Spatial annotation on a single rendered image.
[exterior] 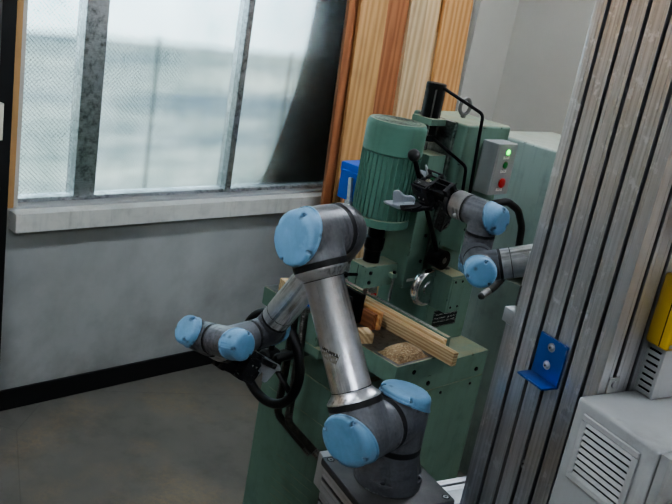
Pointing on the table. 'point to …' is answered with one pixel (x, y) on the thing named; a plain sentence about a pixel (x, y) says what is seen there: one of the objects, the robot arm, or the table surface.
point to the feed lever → (439, 258)
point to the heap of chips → (406, 352)
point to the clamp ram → (357, 303)
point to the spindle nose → (373, 245)
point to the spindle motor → (387, 169)
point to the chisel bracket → (371, 272)
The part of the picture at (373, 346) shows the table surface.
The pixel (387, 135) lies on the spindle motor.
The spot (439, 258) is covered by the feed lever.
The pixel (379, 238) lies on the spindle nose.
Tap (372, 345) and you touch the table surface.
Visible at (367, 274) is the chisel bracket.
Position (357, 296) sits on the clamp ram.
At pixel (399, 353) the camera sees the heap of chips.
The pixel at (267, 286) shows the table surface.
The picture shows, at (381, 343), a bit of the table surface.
